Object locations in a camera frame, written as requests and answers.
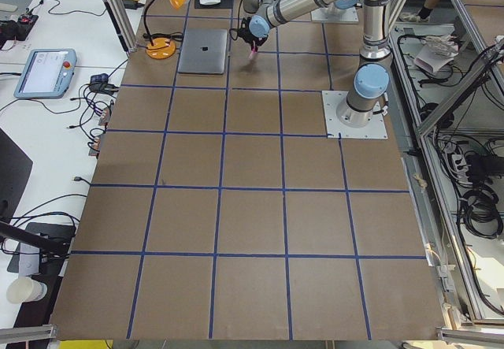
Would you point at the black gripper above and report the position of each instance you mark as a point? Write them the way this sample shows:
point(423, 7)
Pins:
point(257, 42)

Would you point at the pink marker pen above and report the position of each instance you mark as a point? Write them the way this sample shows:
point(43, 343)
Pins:
point(252, 55)

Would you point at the white computer mouse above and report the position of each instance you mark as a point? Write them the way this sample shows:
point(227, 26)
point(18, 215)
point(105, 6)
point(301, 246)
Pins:
point(209, 2)

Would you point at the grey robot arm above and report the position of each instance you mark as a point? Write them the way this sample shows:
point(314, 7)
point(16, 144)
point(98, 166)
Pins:
point(340, 6)
point(353, 58)

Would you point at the grey closed laptop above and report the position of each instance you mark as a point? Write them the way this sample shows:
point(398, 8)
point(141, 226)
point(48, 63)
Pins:
point(203, 51)

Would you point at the orange desk lamp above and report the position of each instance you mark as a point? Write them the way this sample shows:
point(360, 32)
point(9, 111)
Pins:
point(162, 43)

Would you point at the black power adapter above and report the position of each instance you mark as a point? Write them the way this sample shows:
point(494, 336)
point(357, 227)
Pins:
point(132, 4)

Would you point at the blue teach pendant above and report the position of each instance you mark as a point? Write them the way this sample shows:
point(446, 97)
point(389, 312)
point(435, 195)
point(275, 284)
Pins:
point(47, 74)

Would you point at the white paper cup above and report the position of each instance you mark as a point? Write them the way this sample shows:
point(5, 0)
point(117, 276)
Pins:
point(25, 290)

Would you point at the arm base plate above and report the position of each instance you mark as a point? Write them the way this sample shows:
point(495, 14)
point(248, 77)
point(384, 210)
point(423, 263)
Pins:
point(342, 122)
point(319, 15)

